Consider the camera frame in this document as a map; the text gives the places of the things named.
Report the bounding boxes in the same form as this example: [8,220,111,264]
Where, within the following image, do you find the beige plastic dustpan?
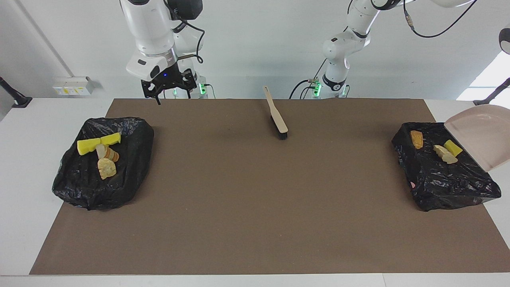
[443,104,510,173]

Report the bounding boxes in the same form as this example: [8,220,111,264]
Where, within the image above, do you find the notched yellow sponge piece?
[100,132,122,146]

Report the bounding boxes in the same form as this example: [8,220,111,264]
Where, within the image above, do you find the yellow sponge green backing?
[443,140,463,157]

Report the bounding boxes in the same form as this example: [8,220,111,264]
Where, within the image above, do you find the white wall socket box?
[53,77,95,96]

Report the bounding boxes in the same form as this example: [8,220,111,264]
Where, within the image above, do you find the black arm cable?
[175,18,206,64]
[402,0,479,39]

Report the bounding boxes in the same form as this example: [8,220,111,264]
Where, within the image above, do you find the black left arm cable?
[402,0,479,39]

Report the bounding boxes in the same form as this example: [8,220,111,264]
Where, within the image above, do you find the black bag-lined trash bin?
[52,117,155,211]

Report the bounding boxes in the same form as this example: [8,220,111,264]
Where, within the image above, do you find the yellow sponge wedge piece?
[77,138,102,156]

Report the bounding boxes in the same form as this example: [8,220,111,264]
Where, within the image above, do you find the orange striped bread roll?
[95,143,120,162]

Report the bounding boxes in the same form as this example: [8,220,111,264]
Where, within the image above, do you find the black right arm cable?
[175,18,206,64]

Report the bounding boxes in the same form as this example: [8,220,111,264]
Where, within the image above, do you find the beige brush black bristles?
[263,86,289,140]

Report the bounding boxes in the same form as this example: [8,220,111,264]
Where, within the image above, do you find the brown table mat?
[30,99,510,275]

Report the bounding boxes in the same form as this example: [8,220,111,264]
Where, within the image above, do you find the black stand clamp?
[474,78,510,106]
[0,77,32,108]

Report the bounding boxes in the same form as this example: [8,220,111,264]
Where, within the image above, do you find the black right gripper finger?
[142,80,162,105]
[181,69,198,99]

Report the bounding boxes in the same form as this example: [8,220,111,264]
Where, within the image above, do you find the black bag-lined bin pink spot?
[392,122,502,212]

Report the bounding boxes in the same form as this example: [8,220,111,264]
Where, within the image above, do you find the pale round bread piece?
[97,158,117,180]

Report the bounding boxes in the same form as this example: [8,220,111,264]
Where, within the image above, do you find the black left base cable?
[289,62,329,99]

